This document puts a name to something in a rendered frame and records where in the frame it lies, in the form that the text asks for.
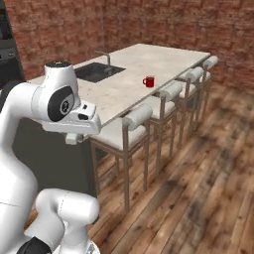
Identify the red mug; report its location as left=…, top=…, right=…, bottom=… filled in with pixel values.
left=142, top=75, right=156, bottom=88

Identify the dark sink basin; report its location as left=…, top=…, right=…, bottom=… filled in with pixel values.
left=73, top=62, right=127, bottom=84

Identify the dark grey island base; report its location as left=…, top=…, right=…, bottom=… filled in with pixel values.
left=12, top=117, right=100, bottom=199

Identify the dark tall appliance stack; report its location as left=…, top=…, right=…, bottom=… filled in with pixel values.
left=0, top=4, right=27, bottom=91

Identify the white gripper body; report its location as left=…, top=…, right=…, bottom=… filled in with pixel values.
left=41, top=114, right=102, bottom=136

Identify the grey sink tap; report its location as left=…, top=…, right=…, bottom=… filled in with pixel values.
left=94, top=50, right=114, bottom=73

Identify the white cushioned bar stool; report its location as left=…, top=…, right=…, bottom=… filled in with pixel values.
left=174, top=66, right=205, bottom=149
left=197, top=55, right=219, bottom=132
left=89, top=103, right=154, bottom=214
left=144, top=80, right=184, bottom=176

